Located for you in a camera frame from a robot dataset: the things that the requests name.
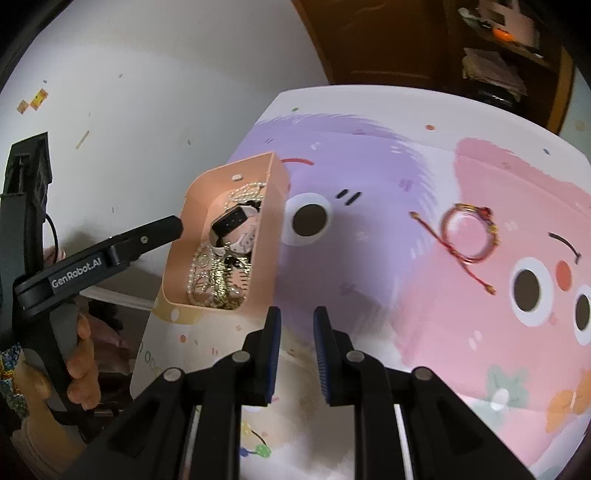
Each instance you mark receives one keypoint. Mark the white box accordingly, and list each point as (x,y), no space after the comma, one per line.
(512,21)

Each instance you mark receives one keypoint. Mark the folded pink cloths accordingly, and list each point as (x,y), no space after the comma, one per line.
(494,71)

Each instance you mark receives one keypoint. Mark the pale green sliding wardrobe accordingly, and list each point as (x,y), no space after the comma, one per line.
(579,124)

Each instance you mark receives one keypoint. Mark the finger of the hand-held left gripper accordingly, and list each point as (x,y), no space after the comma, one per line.
(147,233)

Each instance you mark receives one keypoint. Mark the pink smartwatch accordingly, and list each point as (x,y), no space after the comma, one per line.
(231,220)

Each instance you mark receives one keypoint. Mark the orange wall sticker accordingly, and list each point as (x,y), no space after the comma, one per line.
(34,99)

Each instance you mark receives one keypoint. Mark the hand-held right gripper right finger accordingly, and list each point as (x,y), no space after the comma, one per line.
(321,355)

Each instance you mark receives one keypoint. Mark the cartoon printed tablecloth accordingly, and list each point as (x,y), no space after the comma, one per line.
(392,184)

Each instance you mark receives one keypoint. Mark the wooden wardrobe door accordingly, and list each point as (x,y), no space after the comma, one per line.
(378,41)

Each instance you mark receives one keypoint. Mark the wooden shelf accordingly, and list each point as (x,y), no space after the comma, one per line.
(554,83)

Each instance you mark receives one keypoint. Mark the gold pearl hair comb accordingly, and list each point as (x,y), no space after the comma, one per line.
(217,281)

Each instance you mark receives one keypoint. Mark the person's left hand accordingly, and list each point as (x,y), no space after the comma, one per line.
(85,369)

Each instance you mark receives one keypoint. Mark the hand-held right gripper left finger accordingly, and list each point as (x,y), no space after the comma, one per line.
(273,350)

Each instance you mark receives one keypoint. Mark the pink storage box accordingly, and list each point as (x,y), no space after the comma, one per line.
(270,221)

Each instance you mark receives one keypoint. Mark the orange toy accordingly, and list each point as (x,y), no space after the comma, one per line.
(502,33)

